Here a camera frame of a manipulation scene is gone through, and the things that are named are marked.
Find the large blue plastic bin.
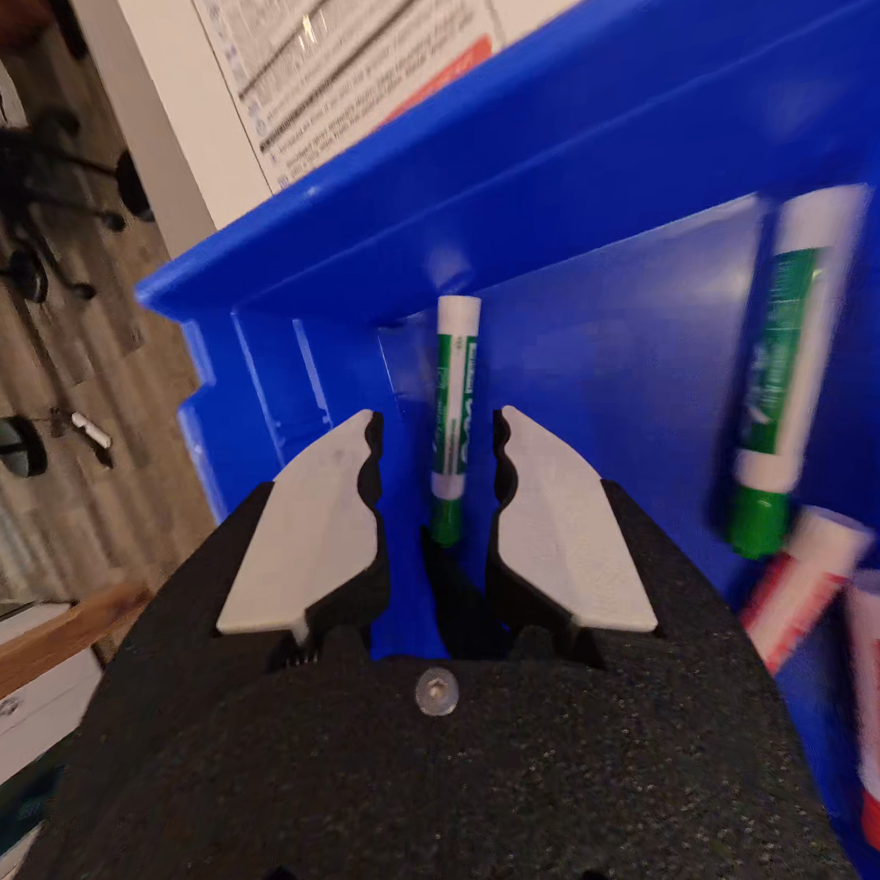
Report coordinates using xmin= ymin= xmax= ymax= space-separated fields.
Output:
xmin=135 ymin=0 xmax=880 ymax=880

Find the black office chair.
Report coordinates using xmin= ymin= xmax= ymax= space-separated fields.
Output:
xmin=0 ymin=108 xmax=155 ymax=306

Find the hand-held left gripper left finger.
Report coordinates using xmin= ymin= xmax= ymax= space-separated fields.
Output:
xmin=218 ymin=410 xmax=390 ymax=636

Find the green marker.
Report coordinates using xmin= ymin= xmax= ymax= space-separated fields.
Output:
xmin=431 ymin=293 xmax=484 ymax=545
xmin=726 ymin=183 xmax=873 ymax=561

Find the printed paper sheet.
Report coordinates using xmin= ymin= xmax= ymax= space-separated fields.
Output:
xmin=190 ymin=0 xmax=499 ymax=193

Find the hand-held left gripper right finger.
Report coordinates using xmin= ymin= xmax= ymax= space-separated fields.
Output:
xmin=489 ymin=406 xmax=658 ymax=636

